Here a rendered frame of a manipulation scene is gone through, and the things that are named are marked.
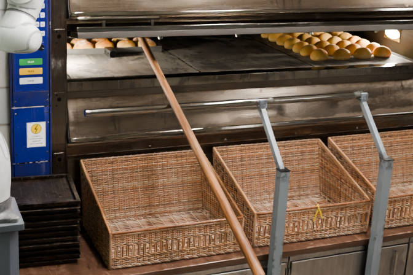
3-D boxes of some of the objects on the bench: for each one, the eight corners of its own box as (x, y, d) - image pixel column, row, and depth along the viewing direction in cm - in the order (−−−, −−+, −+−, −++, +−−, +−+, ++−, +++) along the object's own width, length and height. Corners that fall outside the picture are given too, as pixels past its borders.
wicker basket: (77, 218, 330) (77, 158, 321) (198, 204, 351) (202, 147, 343) (107, 272, 287) (109, 204, 279) (244, 252, 308) (249, 188, 300)
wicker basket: (319, 189, 377) (325, 135, 368) (413, 177, 399) (420, 127, 390) (377, 231, 334) (385, 172, 326) (479, 215, 356) (488, 159, 348)
